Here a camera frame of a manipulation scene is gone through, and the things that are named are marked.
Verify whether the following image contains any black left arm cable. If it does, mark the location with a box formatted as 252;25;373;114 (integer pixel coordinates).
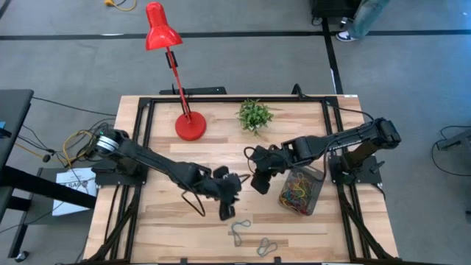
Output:
181;189;206;218

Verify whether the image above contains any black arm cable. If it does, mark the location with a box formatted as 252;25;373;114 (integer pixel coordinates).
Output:
181;189;206;218
302;93;376;122

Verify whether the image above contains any yellow extension cable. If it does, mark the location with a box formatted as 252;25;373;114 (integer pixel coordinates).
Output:
104;0;138;12

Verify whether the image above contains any white paper sheet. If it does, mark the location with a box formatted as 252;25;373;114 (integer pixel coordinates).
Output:
51;167;99;217

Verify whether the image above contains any person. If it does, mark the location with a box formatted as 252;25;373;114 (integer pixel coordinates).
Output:
335;0;391;43

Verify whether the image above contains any yellow rubber band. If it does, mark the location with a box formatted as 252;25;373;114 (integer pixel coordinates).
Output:
290;176;308;194
280;190;296;208

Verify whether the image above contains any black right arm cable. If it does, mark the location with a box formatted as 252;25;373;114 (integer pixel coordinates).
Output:
302;93;376;122

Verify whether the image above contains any black floor cable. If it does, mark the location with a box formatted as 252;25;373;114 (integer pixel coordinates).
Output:
430;124;471;177
31;96;118;118

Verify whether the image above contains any grey translucent plastic bin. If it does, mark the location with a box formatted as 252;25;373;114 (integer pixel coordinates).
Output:
277;165;325;217

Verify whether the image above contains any dark metal desk base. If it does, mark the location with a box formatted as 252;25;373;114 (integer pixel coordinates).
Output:
437;128;471;152

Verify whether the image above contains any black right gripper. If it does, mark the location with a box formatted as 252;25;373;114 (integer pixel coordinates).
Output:
251;149;290;195

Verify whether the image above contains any red rubber band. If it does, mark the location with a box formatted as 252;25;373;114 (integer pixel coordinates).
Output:
283;175;301;192
296;198;313;216

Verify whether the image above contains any black wheeled cart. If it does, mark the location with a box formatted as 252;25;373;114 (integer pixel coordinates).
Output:
311;0;364;27

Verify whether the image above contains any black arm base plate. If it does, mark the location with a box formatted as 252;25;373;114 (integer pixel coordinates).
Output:
328;154;383;185
91;158;149;186

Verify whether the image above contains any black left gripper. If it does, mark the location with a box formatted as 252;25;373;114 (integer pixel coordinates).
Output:
212;174;243;222

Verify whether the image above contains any black side desk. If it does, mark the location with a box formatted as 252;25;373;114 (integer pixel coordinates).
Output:
0;89;98;263

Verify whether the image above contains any red desk lamp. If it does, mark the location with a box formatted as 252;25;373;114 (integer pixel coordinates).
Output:
144;1;208;142

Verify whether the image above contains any small green potted plant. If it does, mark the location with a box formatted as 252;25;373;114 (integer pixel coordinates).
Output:
235;98;275;136

